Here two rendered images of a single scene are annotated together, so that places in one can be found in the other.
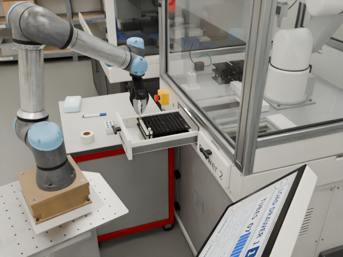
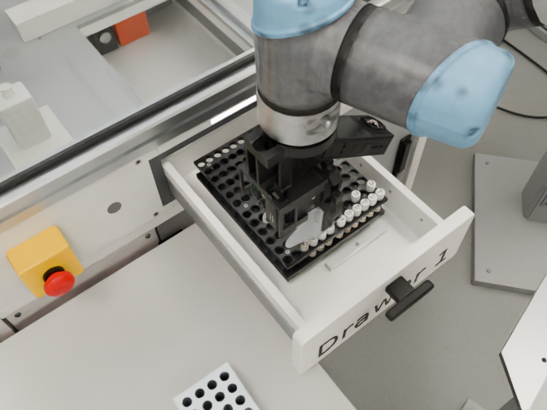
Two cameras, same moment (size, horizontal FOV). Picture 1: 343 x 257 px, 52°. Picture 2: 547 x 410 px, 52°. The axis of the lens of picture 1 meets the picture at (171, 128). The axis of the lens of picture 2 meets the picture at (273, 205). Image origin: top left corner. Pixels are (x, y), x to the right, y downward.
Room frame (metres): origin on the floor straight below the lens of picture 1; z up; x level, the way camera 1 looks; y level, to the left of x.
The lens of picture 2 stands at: (1.66, 0.50, 1.53)
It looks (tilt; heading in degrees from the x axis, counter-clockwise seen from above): 55 degrees down; 253
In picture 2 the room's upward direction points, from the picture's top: 2 degrees counter-clockwise
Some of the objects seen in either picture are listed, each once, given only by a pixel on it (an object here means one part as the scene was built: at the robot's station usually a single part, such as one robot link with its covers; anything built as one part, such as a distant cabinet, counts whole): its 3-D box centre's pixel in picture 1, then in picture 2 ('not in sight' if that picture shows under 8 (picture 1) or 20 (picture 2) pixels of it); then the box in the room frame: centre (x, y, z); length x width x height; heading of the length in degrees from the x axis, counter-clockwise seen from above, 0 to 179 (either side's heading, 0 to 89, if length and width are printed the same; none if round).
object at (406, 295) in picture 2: (117, 129); (402, 293); (1.42, 0.26, 0.91); 0.07 x 0.04 x 0.01; 19
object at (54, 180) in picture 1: (53, 168); not in sight; (1.10, 0.46, 0.91); 0.15 x 0.15 x 0.10
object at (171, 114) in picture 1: (163, 128); (287, 192); (1.50, 0.04, 0.87); 0.22 x 0.18 x 0.06; 109
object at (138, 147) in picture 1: (165, 128); (284, 190); (1.50, 0.03, 0.86); 0.40 x 0.26 x 0.06; 109
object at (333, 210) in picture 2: (134, 98); (322, 201); (1.50, 0.17, 1.03); 0.05 x 0.02 x 0.09; 109
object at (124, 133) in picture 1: (123, 134); (383, 289); (1.43, 0.23, 0.87); 0.29 x 0.02 x 0.11; 19
